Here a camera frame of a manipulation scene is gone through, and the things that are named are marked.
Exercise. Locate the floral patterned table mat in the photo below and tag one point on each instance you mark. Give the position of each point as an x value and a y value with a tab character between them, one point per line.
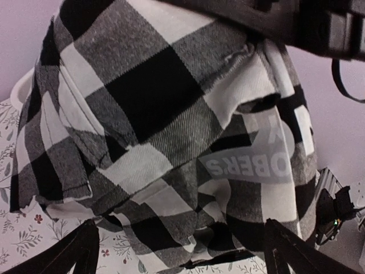
24	235

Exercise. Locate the white plastic bin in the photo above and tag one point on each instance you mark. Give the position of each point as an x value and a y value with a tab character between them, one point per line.
21	90

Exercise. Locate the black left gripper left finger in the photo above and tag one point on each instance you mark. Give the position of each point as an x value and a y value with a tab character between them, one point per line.
78	251

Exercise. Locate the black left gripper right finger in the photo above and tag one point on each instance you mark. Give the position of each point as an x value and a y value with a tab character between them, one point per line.
285	251

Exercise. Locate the black white checkered shirt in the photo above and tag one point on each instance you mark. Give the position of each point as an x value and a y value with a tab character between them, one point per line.
185	131

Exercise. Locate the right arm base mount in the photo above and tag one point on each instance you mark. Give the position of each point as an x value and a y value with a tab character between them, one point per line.
336	204

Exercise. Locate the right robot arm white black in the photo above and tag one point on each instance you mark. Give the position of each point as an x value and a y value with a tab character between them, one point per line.
333	29

